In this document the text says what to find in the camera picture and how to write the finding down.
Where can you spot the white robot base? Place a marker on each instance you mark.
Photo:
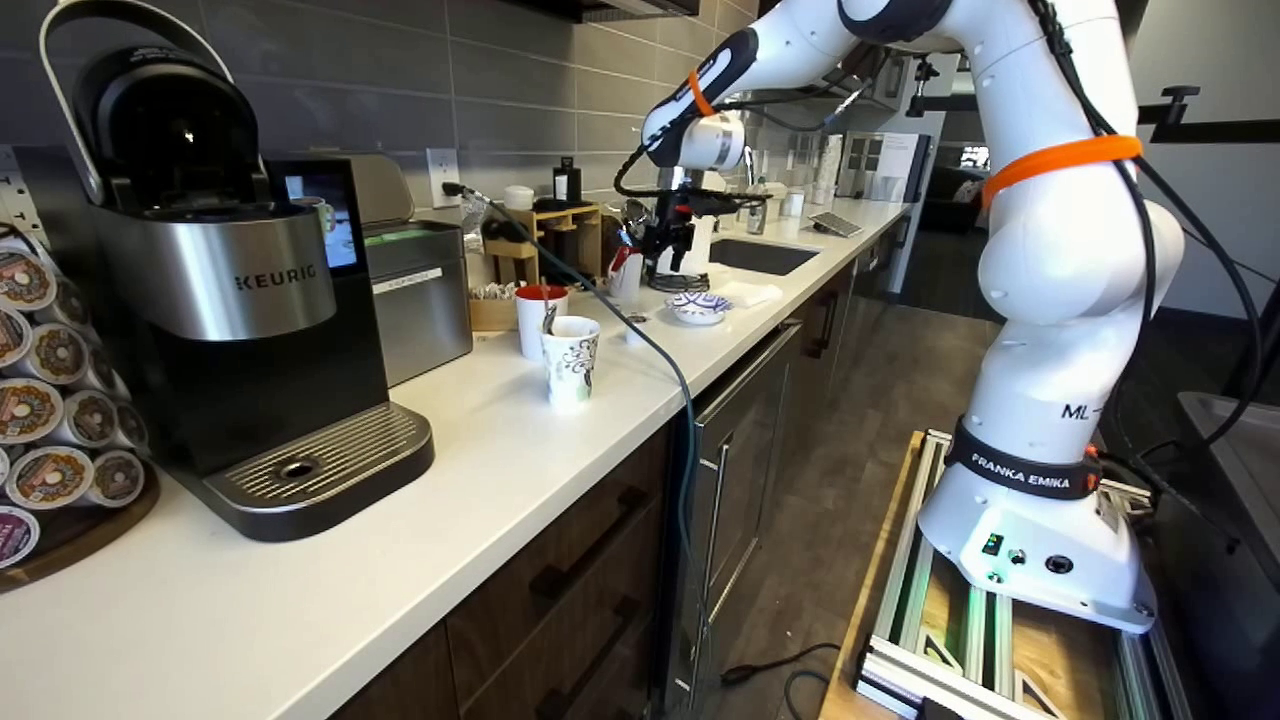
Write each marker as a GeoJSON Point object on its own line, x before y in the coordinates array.
{"type": "Point", "coordinates": [1015, 531]}

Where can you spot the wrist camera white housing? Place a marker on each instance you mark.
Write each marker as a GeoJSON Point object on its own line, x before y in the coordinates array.
{"type": "Point", "coordinates": [712, 141]}

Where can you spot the white cup with utensils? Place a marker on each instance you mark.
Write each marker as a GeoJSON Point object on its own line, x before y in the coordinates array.
{"type": "Point", "coordinates": [624, 281]}

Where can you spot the white lid jar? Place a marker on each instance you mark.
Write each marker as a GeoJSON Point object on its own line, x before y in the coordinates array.
{"type": "Point", "coordinates": [521, 196]}

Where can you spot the patterned paper cup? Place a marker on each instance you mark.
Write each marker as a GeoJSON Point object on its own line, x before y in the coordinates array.
{"type": "Point", "coordinates": [568, 362]}

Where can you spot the black Keurig coffee maker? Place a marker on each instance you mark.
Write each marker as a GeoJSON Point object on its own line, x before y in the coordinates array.
{"type": "Point", "coordinates": [231, 285]}

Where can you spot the black cylinder container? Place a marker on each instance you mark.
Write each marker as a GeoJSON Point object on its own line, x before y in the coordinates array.
{"type": "Point", "coordinates": [567, 182]}

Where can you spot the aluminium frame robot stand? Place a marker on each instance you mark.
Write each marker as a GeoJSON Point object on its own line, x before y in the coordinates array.
{"type": "Point", "coordinates": [926, 647]}

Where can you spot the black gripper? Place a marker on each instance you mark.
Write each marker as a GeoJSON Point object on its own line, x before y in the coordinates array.
{"type": "Point", "coordinates": [671, 239]}

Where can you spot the white wall outlet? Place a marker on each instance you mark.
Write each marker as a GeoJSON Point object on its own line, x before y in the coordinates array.
{"type": "Point", "coordinates": [443, 174]}

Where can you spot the white mug red interior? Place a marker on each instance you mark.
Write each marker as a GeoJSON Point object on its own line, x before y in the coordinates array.
{"type": "Point", "coordinates": [534, 302]}

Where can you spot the wooden condiment organizer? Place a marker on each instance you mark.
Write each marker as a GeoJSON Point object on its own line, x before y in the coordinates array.
{"type": "Point", "coordinates": [547, 244]}

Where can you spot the blue patterned paper plate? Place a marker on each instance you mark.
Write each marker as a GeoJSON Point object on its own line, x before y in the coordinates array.
{"type": "Point", "coordinates": [697, 310]}

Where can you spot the coffee pod carousel rack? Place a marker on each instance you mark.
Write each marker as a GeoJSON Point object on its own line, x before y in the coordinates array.
{"type": "Point", "coordinates": [74, 448]}

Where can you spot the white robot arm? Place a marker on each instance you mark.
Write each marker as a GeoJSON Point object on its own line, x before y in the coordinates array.
{"type": "Point", "coordinates": [1073, 259]}

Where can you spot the stainless steel box appliance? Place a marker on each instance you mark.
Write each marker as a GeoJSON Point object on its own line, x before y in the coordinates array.
{"type": "Point", "coordinates": [419, 275]}

